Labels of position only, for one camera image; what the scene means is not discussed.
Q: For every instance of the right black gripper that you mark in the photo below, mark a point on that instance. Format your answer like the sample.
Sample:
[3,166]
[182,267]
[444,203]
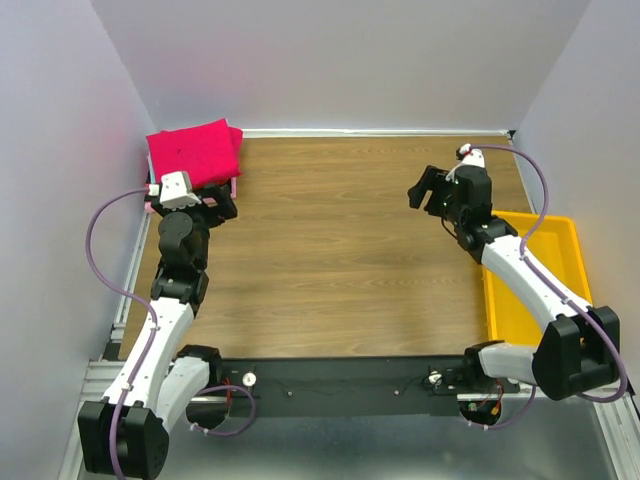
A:
[435,190]

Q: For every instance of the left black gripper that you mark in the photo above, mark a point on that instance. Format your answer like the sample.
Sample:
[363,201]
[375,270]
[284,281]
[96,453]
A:
[220,201]

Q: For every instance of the red t shirt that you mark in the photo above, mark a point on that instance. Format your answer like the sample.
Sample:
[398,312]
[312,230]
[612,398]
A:
[208,153]

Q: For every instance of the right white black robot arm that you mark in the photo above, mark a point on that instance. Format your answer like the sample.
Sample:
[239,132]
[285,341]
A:
[579,348]

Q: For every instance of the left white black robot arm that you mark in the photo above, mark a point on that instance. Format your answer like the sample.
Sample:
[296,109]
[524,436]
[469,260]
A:
[126,432]

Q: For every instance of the yellow plastic bin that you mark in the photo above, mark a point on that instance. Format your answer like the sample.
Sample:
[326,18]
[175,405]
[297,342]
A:
[556,244]

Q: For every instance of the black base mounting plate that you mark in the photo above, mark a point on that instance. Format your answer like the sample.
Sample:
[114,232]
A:
[433,385]

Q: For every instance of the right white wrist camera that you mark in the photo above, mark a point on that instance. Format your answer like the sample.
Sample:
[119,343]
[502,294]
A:
[467,155]

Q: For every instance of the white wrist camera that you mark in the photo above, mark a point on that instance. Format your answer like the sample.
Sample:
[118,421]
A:
[174,191]
[467,155]

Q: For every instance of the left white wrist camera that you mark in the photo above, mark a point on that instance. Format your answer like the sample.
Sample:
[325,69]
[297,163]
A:
[174,191]

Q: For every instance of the aluminium extrusion frame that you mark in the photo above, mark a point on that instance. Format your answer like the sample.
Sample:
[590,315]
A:
[618,418]

